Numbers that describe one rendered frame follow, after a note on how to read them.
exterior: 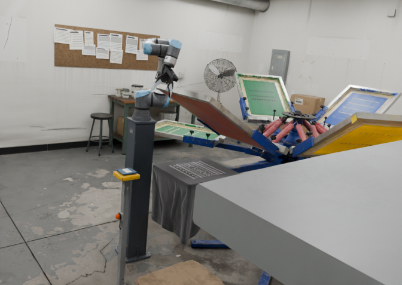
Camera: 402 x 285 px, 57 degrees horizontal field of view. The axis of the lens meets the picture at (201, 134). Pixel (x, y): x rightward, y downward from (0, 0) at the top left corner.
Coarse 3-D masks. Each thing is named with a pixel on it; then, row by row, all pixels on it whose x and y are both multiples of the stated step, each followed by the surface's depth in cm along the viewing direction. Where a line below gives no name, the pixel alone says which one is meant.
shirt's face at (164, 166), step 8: (184, 160) 284; (192, 160) 286; (200, 160) 288; (208, 160) 290; (168, 168) 261; (224, 168) 273; (176, 176) 247; (184, 176) 248; (208, 176) 253; (216, 176) 255; (224, 176) 257
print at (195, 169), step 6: (192, 162) 281; (198, 162) 283; (174, 168) 262; (180, 168) 263; (186, 168) 265; (192, 168) 266; (198, 168) 267; (204, 168) 269; (210, 168) 270; (216, 168) 271; (186, 174) 252; (192, 174) 253; (198, 174) 255; (204, 174) 256; (210, 174) 257; (216, 174) 258
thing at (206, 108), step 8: (200, 104) 237; (208, 104) 225; (208, 112) 250; (216, 112) 237; (216, 120) 262; (224, 120) 246; (232, 128) 260; (240, 136) 272; (248, 136) 257; (256, 144) 270
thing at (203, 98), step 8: (160, 88) 257; (176, 88) 245; (168, 96) 269; (184, 96) 240; (192, 96) 231; (200, 96) 225; (208, 96) 221; (216, 104) 223; (224, 112) 229; (232, 120) 235; (240, 120) 240; (240, 128) 245; (248, 128) 246; (248, 144) 287
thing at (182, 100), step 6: (174, 96) 257; (180, 96) 247; (180, 102) 267; (186, 102) 256; (186, 108) 278; (192, 108) 265; (198, 108) 254; (198, 114) 276; (204, 114) 263; (204, 120) 287; (210, 120) 274; (216, 126) 285; (222, 126) 272; (222, 132) 297; (228, 132) 283; (234, 138) 293
